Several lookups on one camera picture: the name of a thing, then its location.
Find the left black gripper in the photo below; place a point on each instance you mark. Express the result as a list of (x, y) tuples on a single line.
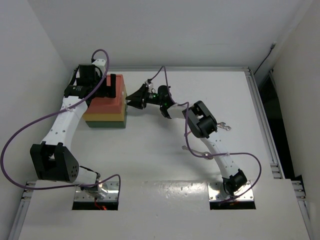
[(110, 91)]

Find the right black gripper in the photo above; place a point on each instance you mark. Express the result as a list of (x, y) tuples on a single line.
[(142, 92)]

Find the green bottom drawer box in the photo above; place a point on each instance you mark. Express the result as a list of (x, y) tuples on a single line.
[(108, 124)]

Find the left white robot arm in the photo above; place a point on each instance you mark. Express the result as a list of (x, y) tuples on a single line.
[(52, 158)]

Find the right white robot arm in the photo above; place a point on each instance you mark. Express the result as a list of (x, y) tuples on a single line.
[(203, 126)]

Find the silver metal spoon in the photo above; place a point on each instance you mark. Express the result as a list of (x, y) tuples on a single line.
[(205, 154)]

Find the silver metal fork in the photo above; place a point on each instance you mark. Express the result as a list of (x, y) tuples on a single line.
[(224, 126)]

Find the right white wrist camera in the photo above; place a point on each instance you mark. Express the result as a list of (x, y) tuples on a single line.
[(148, 83)]

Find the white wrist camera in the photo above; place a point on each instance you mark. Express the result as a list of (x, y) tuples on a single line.
[(101, 64), (148, 83)]

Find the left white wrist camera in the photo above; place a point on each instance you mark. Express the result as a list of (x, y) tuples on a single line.
[(101, 64)]

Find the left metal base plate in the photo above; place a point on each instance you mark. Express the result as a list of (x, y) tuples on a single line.
[(104, 192)]

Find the metal base plate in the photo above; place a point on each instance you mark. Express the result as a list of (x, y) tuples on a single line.
[(104, 192), (216, 192)]

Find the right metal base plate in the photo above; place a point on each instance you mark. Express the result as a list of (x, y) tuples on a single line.
[(216, 192)]

